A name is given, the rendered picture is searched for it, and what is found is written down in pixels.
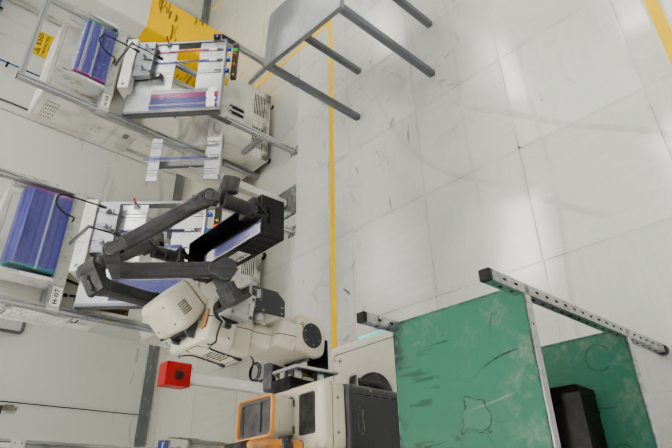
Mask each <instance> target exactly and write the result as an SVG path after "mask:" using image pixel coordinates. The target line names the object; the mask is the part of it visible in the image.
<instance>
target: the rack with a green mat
mask: <svg viewBox="0 0 672 448"><path fill-rule="evenodd" d="M478 274H479V281H480V282H482V283H484V284H487V285H489V286H492V287H494V288H497V289H499V290H496V291H493V292H490V293H487V294H484V295H481V296H477V297H474V298H471V299H468V300H465V301H462V302H458V303H455V304H452V305H449V306H446V307H443V308H439V309H436V310H433V311H430V312H427V313H424V314H420V315H417V316H414V317H411V318H408V319H405V320H401V321H396V320H393V319H389V318H386V317H383V316H379V315H376V314H372V313H369V312H365V311H362V312H359V313H357V314H356V316H357V323H359V324H363V325H366V326H370V327H374V328H377V329H381V330H385V331H389V332H392V333H393V343H394V358H395V373H396V387H397V402H398V417H399V432H400V447H401V448H561V444H560V439H559V434H558V429H557V424H556V419H555V414H554V409H553V405H552V400H551V395H550V390H549V388H551V387H556V386H562V385H568V384H574V383H577V384H579V385H580V386H583V387H586V388H589V389H592V390H593V391H594V394H595V395H596V397H595V398H596V402H597V406H598V410H599V412H600V419H601V423H602V427H603V430H604V432H605V433H604V435H605V439H606V443H607V448H662V445H661V441H660V438H659V434H658V431H657V428H656V424H655V421H654V417H653V414H652V410H651V407H650V403H649V400H648V396H647V393H646V389H645V386H644V382H643V379H642V375H641V372H640V369H639V365H638V362H637V358H636V355H635V351H634V348H633V344H634V345H637V346H639V347H642V348H644V349H647V350H649V351H652V352H654V353H657V354H659V355H662V356H666V355H668V354H669V351H670V350H669V348H668V346H666V345H664V344H662V343H660V342H657V341H655V340H653V339H650V338H648V337H646V336H644V335H641V334H639V333H637V332H635V331H632V330H630V329H628V328H626V327H623V326H621V325H619V324H616V323H614V322H612V321H610V320H607V319H605V318H603V317H600V316H598V315H596V314H594V313H591V312H589V311H587V310H584V309H582V308H580V307H578V306H575V305H573V304H571V303H569V302H566V301H564V300H562V299H559V298H557V297H555V296H553V295H550V294H548V293H546V292H544V291H541V290H539V289H537V288H534V287H532V286H530V285H528V284H526V283H523V282H521V281H518V280H516V279H514V278H512V277H509V276H507V275H505V274H503V273H500V272H498V271H496V270H493V269H491V268H489V267H487V268H484V269H481V270H478ZM532 303H534V304H536V305H538V306H541V307H543V308H546V309H548V310H551V311H553V312H556V313H558V314H561V315H563V316H566V317H568V318H570V319H573V320H575V321H578V322H580V323H583V324H585V325H588V326H590V327H593V328H595V329H598V330H600V331H602V332H600V333H595V334H591V335H586V336H582V337H578V338H573V339H569V340H564V341H560V342H556V343H551V344H547V345H542V346H541V345H540V340H539V336H538V331H537V326H536V321H535V316H534V311H533V306H532Z"/></svg>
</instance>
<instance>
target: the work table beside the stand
mask: <svg viewBox="0 0 672 448"><path fill-rule="evenodd" d="M392 1H394V2H395V3H396V4H397V5H399V6H400V7H401V8H402V9H404V10H405V11H406V12H407V13H409V14H410V15H411V16H412V17H414V18H415V19H416V20H418V21H419V22H420V23H421V24H423V25H424V26H425V27H426V28H429V27H431V26H432V21H431V20H430V19H429V18H428V17H427V16H425V15H424V14H423V13H422V12H420V11H419V10H418V9H417V8H415V7H414V6H413V5H412V4H411V3H409V2H408V1H407V0H392ZM338 13H340V14H341V15H343V16H344V17H345V18H347V19H348V20H350V21H351V22H352V23H354V24H355V25H357V26H358V27H359V28H361V29H362V30H364V31H365V32H366V33H368V34H369V35H371V36H372V37H373V38H375V39H376V40H378V41H379V42H380V43H382V44H383V45H385V46H386V47H387V48H389V49H390V50H391V51H393V52H394V53H396V54H397V55H398V56H400V57H401V58H403V59H404V60H405V61H407V62H408V63H410V64H411V65H412V66H414V67H415V68H417V69H418V70H419V71H421V72H422V73H424V74H425V75H426V76H428V77H429V78H431V77H433V76H435V70H434V69H432V68H431V67H430V66H428V65H427V64H426V63H424V62H423V61H421V60H420V59H419V58H417V57H416V56H415V55H413V54H412V53H411V52H409V51H408V50H406V49H405V48H404V47H402V46H401V45H400V44H398V43H397V42H396V41H394V40H393V39H391V38H390V37H389V36H387V35H386V34H385V33H383V32H382V31H381V30H379V29H378V28H376V27H375V26H374V25H372V24H371V23H370V22H368V21H367V20H366V19H364V18H363V17H361V16H360V15H359V14H357V13H356V12H355V11H353V10H352V9H351V8H349V7H348V6H347V5H345V4H344V0H285V1H284V2H283V3H282V4H281V5H280V6H279V7H278V8H276V9H275V10H274V11H273V12H272V13H271V14H270V19H269V27H268V35H267V43H266V51H265V59H264V67H263V68H264V69H266V70H268V71H269V72H271V73H273V74H275V75H276V76H278V77H280V78H282V79H283V80H285V81H287V82H289V83H290V84H292V85H294V86H296V87H297V88H299V89H301V90H303V91H304V92H306V93H308V94H310V95H311V96H313V97H315V98H317V99H318V100H320V101H322V102H324V103H325V104H327V105H329V106H331V107H332V108H334V109H336V110H338V111H339V112H341V113H343V114H345V115H346V116H348V117H350V118H352V119H353V120H355V121H357V120H359V119H360V114H359V113H357V112H355V111H354V110H352V109H350V108H349V107H347V106H345V105H343V104H342V103H340V102H338V101H337V100H335V99H333V98H332V97H330V96H328V95H326V94H325V93H323V92H321V91H320V90H318V89H316V88H314V87H313V86H311V85H309V84H308V83H306V82H304V81H302V80H301V79H299V78H297V77H296V76H294V75H292V74H290V73H289V72H287V71H285V70H284V69H282V68H280V67H279V66H277V65H275V64H276V63H277V62H278V61H279V60H281V59H282V58H283V57H284V56H286V55H287V54H288V53H289V52H291V51H292V50H293V49H294V48H296V47H297V46H298V45H299V44H301V43H302V42H303V41H305V42H307V43H308V44H310V45H311V46H313V47H314V48H316V49H318V50H319V51H321V52H322V53H324V54H325V55H327V56H329V57H330V58H332V59H333V60H335V61H336V62H338V63H339V64H341V65H343V66H344V67H346V68H347V69H349V70H350V71H352V72H353V73H355V74H357V75H358V74H360V73H361V68H360V67H358V66H357V65H355V64H354V63H352V62H351V61H349V60H348V59H346V58H345V57H343V56H341V55H340V54H338V53H337V52H335V51H334V50H332V49H331V48H329V47H328V46H326V45H325V44H323V43H322V42H320V41H319V40H317V39H316V38H314V37H312V36H311V35H312V34H313V33H314V32H316V31H317V30H318V29H319V28H321V27H322V26H323V25H325V24H326V23H327V22H328V21H330V20H331V19H332V18H333V17H335V16H336V15H337V14H338Z"/></svg>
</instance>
